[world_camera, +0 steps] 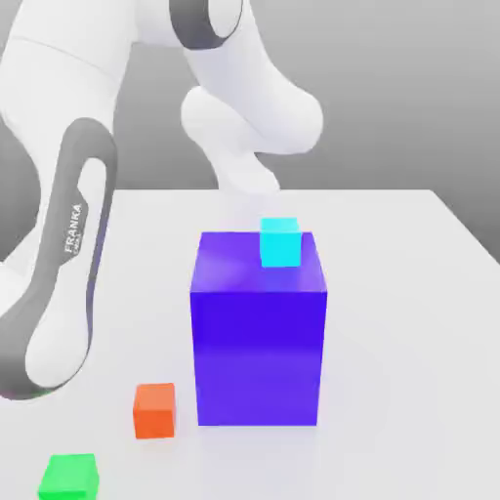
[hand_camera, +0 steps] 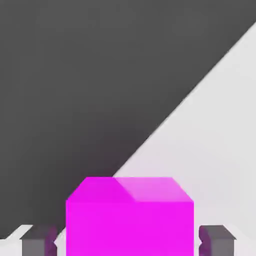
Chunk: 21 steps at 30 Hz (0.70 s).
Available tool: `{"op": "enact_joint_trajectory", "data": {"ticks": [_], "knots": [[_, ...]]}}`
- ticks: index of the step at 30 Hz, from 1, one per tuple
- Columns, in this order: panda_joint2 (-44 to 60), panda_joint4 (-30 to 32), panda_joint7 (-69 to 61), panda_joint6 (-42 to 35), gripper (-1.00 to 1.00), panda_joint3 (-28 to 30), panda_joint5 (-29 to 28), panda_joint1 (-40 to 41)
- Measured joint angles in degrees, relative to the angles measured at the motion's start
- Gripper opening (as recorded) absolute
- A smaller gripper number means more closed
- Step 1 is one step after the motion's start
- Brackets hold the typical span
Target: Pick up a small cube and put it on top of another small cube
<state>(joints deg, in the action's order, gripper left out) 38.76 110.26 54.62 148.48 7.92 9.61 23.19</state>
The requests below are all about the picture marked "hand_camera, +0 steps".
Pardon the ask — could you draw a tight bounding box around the small magenta cube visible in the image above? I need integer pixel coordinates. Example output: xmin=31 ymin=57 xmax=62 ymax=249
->
xmin=65 ymin=176 xmax=195 ymax=256

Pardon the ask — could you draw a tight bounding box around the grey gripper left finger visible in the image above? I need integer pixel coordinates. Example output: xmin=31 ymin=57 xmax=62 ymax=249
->
xmin=0 ymin=224 xmax=58 ymax=256

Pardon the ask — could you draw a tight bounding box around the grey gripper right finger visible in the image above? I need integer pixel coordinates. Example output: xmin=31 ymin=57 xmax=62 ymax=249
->
xmin=198 ymin=224 xmax=253 ymax=256

